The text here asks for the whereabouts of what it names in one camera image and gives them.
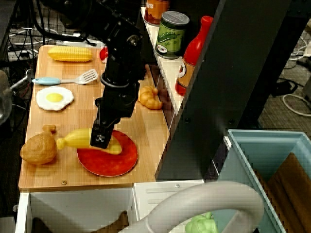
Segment light blue plastic bin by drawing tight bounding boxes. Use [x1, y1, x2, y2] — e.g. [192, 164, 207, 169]
[217, 128, 311, 233]

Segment grey toy faucet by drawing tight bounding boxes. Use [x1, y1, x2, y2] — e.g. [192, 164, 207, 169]
[116, 181, 265, 233]

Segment white toy sink unit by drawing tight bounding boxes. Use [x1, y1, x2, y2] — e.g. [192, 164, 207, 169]
[14, 179, 229, 233]

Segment red round plate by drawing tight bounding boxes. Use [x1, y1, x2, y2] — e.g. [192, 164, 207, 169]
[77, 129, 138, 177]

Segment white spatula blue handle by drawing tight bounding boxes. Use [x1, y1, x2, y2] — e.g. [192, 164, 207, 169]
[32, 68, 99, 86]

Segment red white toy sushi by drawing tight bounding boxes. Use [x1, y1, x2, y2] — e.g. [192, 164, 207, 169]
[99, 46, 109, 64]

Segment wooden countertop board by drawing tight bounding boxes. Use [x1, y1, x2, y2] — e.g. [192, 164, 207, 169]
[18, 45, 171, 192]

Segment red ketchup bottle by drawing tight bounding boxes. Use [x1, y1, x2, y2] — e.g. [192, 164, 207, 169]
[174, 16, 214, 97]

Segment green pea can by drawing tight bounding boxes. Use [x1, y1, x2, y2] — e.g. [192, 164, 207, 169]
[155, 11, 190, 60]

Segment brown toy chicken drumstick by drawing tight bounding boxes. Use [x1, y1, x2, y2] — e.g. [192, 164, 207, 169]
[19, 124, 58, 166]

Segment white cable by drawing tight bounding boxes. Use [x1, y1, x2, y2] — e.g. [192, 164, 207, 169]
[282, 93, 311, 117]

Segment white power strip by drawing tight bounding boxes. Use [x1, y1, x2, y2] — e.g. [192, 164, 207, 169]
[7, 50, 39, 61]

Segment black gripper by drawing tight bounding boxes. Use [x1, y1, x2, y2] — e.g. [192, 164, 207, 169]
[89, 81, 141, 150]

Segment yellow toy corn cob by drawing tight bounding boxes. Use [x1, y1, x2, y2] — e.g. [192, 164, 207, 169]
[47, 46, 93, 63]

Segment yellow toy banana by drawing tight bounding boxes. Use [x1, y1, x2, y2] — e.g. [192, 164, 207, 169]
[56, 128, 122, 155]

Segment tiled backsplash with shelf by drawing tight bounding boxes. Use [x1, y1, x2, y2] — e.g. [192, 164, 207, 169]
[140, 6, 192, 131]

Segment orange soup can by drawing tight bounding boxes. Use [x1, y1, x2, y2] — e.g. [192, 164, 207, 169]
[143, 0, 170, 26]

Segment toy fried egg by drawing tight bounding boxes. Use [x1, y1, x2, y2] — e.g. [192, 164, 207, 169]
[35, 86, 74, 112]

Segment toy croissant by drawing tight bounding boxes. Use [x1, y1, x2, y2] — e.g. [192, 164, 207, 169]
[138, 85, 163, 110]

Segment green toy grapes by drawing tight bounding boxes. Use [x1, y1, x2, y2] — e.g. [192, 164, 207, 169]
[185, 212, 219, 233]

